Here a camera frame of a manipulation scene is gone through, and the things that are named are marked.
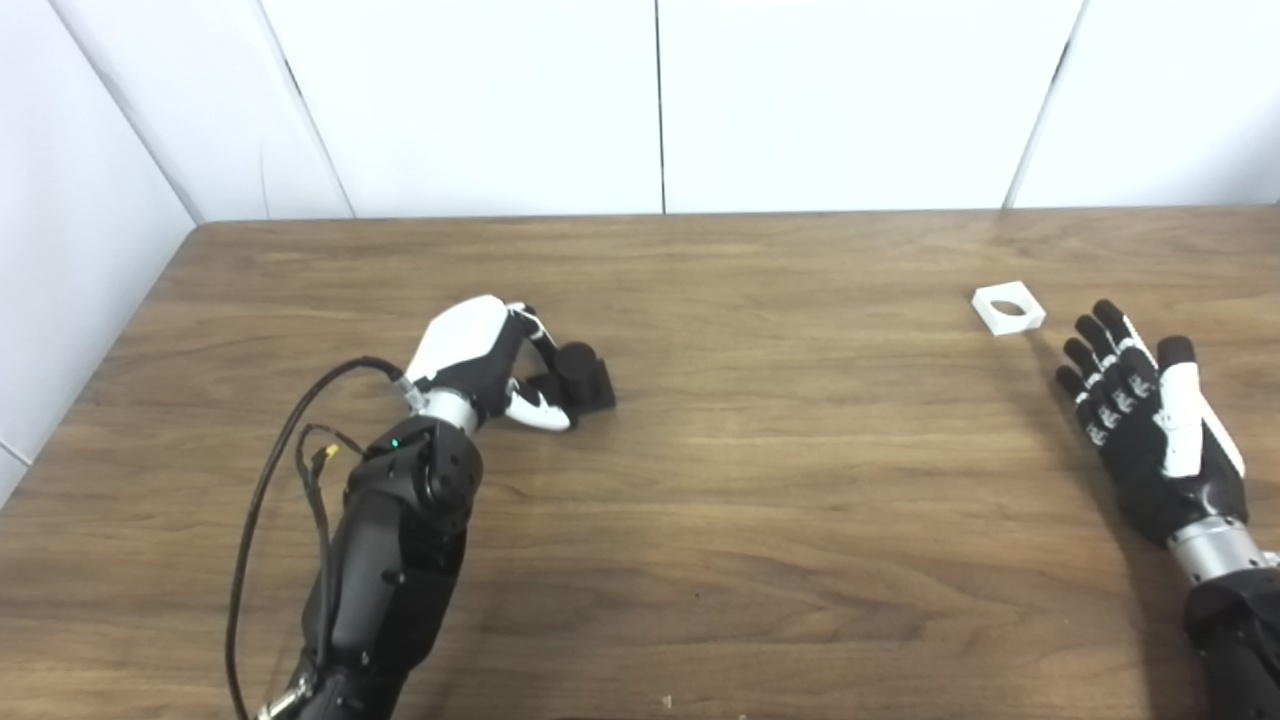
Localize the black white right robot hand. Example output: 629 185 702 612
1055 299 1249 548

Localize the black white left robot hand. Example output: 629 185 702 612
403 294 573 433

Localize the black peg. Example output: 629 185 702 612
525 342 617 416

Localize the white square piece with hole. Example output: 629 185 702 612
971 281 1047 337

